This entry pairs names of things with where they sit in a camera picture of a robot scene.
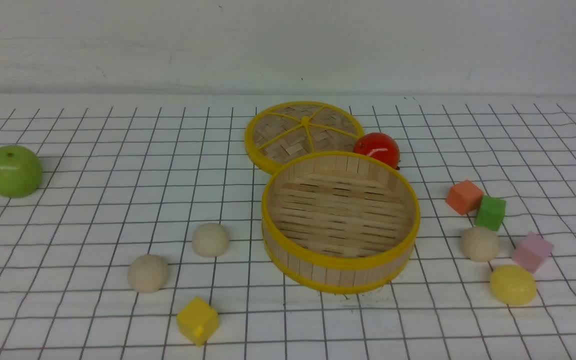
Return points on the cream bun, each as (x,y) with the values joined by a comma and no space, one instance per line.
(480,244)
(148,273)
(210,240)

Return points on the yellow bun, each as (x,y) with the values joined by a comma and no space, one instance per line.
(513,285)

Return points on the bamboo steamer lid yellow rim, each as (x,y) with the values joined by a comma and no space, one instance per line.
(284,132)

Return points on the bamboo steamer tray yellow rim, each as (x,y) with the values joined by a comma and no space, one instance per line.
(339,222)

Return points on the red tomato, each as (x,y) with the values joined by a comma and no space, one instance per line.
(379,146)

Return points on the yellow cube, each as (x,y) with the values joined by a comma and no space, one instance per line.
(197,321)

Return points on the orange cube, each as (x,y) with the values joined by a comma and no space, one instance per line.
(464,197)

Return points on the green cube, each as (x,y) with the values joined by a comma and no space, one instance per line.
(491,212)

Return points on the pink cube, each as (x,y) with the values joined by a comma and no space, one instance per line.
(532,252)

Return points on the green apple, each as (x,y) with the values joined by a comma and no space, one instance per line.
(20,171)

